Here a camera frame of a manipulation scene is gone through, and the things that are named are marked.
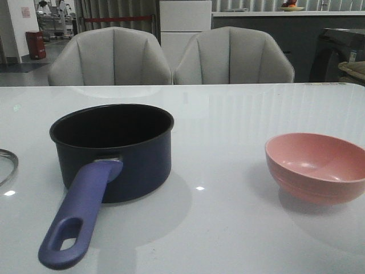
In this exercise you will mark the dark grey counter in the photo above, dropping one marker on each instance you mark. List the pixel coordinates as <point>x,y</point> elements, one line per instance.
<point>295,32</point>

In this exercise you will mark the red bin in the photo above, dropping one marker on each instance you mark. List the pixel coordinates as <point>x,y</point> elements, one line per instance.
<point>35,44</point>

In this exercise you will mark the white cabinet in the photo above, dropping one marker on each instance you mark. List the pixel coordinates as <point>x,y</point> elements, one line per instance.
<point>179,21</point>

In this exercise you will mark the grey chair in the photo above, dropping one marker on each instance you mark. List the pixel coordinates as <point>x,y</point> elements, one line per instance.
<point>111,56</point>
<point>233,55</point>

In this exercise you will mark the right grey chair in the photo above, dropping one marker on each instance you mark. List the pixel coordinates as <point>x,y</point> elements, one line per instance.
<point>233,55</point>

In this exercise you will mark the black appliance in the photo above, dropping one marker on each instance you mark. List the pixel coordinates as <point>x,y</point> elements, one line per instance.
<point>335,46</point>

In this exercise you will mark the left grey chair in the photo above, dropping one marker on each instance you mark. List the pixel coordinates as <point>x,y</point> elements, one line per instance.
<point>111,56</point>

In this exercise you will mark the blue saucepan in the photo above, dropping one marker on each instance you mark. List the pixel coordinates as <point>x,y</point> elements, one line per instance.
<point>107,154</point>

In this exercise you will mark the glass lid with blue knob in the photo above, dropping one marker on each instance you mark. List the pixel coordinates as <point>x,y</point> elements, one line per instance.
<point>9,166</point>

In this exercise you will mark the pink bowl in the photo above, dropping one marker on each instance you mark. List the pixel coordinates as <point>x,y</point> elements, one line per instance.
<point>316,168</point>

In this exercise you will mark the fruit plate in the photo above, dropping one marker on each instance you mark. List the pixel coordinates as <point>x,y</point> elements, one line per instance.
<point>290,5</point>

